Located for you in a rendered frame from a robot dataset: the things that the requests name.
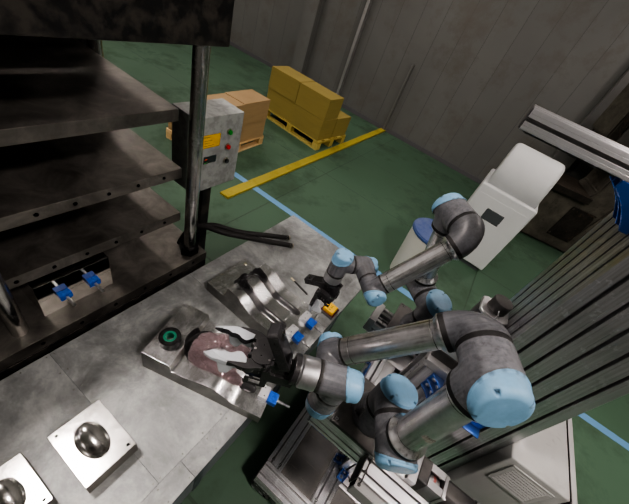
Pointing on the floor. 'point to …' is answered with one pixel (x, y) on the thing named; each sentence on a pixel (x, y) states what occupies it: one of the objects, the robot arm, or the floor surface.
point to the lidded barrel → (416, 241)
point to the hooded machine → (511, 199)
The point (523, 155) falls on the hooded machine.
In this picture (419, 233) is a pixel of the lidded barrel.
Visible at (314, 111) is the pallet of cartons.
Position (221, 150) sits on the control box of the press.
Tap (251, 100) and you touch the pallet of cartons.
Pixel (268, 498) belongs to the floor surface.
